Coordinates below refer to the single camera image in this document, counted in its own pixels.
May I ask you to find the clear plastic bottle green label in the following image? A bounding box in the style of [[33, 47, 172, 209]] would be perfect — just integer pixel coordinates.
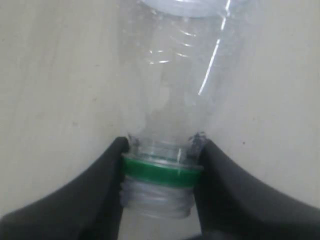
[[118, 0, 254, 219]]

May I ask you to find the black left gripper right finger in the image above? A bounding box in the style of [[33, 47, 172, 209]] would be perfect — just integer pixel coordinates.
[[194, 140, 320, 240]]

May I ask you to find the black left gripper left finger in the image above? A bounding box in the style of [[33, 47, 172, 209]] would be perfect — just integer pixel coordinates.
[[0, 137, 129, 240]]

